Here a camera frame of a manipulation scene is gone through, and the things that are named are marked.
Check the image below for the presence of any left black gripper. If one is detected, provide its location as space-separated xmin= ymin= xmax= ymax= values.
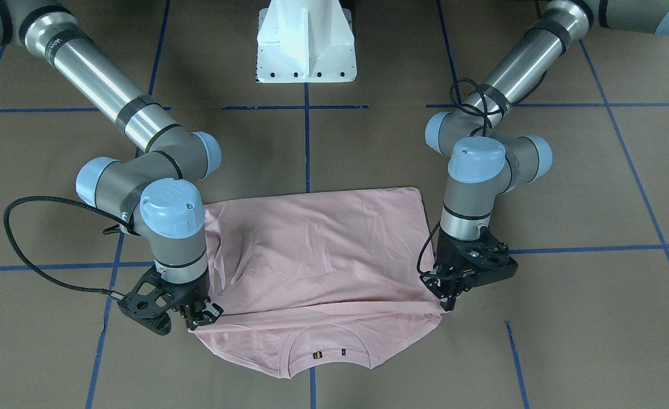
xmin=420 ymin=226 xmax=518 ymax=312

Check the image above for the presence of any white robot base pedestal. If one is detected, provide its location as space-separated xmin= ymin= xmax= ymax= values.
xmin=255 ymin=1 xmax=358 ymax=84

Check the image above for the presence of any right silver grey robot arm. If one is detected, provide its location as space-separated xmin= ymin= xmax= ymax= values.
xmin=0 ymin=1 xmax=223 ymax=336

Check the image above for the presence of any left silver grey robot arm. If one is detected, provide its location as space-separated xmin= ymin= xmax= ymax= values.
xmin=421 ymin=1 xmax=669 ymax=311

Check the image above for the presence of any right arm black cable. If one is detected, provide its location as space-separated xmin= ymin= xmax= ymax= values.
xmin=3 ymin=196 xmax=142 ymax=299

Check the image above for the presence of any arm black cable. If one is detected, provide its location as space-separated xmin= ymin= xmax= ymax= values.
xmin=3 ymin=196 xmax=142 ymax=299
xmin=416 ymin=78 xmax=548 ymax=273

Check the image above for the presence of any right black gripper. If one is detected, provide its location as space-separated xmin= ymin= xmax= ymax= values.
xmin=118 ymin=267 xmax=223 ymax=336

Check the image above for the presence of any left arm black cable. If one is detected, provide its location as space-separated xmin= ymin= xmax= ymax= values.
xmin=416 ymin=78 xmax=548 ymax=273

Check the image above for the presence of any pink Snoopy t-shirt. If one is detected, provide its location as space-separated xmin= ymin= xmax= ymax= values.
xmin=193 ymin=187 xmax=443 ymax=379

